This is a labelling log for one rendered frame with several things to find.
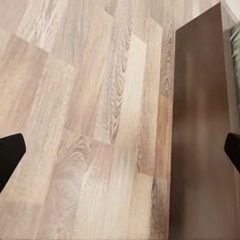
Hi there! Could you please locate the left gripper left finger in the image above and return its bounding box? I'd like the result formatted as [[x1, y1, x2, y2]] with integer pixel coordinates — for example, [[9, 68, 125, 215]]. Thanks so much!
[[0, 133, 26, 193]]

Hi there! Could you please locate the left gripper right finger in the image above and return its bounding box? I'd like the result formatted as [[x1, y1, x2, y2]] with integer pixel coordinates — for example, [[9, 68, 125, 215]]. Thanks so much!
[[224, 133, 240, 173]]

